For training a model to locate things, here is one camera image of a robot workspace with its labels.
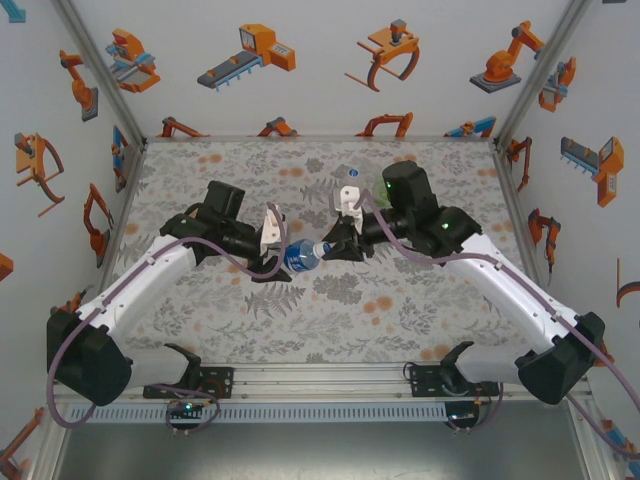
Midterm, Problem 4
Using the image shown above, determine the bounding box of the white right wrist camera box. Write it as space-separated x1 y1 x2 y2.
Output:
333 185 375 232

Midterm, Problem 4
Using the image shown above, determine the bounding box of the blue label plastic bottle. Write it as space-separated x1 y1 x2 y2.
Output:
283 238 326 275

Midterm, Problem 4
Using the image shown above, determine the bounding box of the aluminium back frame rail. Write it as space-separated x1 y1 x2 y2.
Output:
142 134 501 144

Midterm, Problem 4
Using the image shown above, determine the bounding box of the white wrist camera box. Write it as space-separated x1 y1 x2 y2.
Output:
258 205 288 250
333 185 375 232

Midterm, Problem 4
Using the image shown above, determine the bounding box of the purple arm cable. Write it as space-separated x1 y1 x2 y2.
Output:
45 201 290 439
357 194 640 464

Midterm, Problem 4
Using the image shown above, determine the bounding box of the grey metal sheet panel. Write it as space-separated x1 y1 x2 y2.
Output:
52 422 589 480

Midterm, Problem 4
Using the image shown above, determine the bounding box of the green label plastic bottle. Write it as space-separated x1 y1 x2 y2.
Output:
369 172 390 206

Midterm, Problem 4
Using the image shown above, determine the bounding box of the floral patterned table cover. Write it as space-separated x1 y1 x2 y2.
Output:
82 138 559 366

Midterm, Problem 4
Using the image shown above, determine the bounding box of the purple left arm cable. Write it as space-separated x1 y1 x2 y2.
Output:
45 201 290 439

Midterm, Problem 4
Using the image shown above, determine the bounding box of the aluminium front frame rail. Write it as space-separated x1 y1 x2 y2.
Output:
47 362 594 404

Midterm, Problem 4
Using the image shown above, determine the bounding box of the slanted aluminium corner post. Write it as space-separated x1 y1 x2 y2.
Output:
492 0 596 149
49 0 149 146

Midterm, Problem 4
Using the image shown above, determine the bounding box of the clear unlabelled plastic bottle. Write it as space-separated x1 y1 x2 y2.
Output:
342 166 370 190

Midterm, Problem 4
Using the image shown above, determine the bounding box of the aluminium side frame rail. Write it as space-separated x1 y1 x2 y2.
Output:
491 142 569 361
98 142 149 271

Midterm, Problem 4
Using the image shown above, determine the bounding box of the aluminium lower frame leg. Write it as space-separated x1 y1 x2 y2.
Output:
569 399 619 480
29 402 69 480

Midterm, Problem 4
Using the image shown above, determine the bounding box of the slotted grey cable duct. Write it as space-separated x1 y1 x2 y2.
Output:
67 403 448 423

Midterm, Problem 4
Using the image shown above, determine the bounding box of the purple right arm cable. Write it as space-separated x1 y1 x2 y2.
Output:
357 194 640 464

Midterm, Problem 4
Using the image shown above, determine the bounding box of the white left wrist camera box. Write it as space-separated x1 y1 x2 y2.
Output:
258 205 288 250

